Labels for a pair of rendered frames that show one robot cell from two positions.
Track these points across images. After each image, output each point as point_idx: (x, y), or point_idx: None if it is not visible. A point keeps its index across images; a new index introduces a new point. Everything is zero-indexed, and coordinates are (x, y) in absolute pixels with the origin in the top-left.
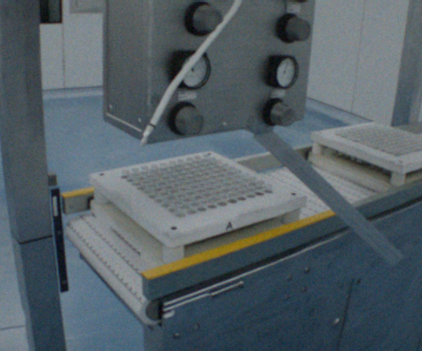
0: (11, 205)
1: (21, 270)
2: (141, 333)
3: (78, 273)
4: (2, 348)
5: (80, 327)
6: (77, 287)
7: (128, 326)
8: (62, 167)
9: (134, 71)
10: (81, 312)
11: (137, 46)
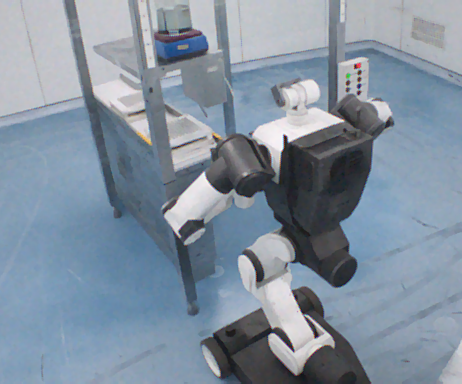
0: (169, 169)
1: (175, 192)
2: (69, 298)
3: None
4: (63, 371)
5: (53, 330)
6: (4, 338)
7: (59, 305)
8: None
9: (219, 89)
10: (36, 331)
11: (220, 83)
